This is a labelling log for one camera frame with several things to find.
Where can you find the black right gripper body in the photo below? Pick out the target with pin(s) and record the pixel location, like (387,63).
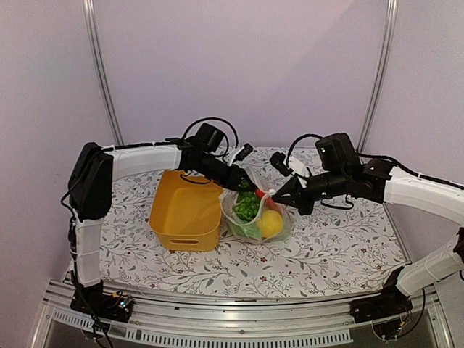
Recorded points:
(335,182)

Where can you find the floral white table mat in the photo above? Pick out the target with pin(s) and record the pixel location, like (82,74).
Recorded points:
(329,252)

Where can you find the yellow plastic basket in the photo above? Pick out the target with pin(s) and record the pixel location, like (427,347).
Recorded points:
(186,213)

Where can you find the green toy grapes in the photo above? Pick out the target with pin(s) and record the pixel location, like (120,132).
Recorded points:
(246,206)

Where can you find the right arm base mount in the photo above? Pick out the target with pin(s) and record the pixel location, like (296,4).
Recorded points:
(390,302)

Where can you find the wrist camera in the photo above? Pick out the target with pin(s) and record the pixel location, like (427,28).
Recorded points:
(289,166)
(239,154)

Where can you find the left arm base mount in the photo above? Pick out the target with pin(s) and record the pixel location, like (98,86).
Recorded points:
(93,301)

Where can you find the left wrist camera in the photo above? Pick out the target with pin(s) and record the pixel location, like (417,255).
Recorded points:
(239,154)

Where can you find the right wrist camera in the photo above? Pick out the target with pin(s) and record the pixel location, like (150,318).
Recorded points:
(289,166)

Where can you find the clear polka dot zip bag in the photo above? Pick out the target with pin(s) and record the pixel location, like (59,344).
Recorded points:
(228,199)

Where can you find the yellow toy apple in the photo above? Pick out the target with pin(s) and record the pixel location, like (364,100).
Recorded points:
(270,224)

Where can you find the right aluminium frame post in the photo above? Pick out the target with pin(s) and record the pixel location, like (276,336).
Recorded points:
(383,60)

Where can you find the green toy leafy vegetable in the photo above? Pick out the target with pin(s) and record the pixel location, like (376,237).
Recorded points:
(246,185)

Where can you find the aluminium front rail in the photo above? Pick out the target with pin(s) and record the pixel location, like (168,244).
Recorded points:
(170,319)

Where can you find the aluminium frame post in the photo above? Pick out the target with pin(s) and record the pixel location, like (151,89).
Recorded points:
(101,74)
(383,60)

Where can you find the orange toy carrot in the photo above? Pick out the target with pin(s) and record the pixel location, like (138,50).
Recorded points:
(260,193)

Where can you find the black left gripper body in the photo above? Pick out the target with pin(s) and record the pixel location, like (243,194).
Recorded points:
(219,176)

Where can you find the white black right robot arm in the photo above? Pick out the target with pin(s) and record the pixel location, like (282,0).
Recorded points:
(427,210)

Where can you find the green toy bitter gourd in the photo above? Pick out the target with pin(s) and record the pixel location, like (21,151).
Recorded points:
(251,231)

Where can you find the left aluminium frame post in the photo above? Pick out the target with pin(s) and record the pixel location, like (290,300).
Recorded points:
(101,74)

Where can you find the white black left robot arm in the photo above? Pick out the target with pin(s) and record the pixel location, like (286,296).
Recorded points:
(89,189)

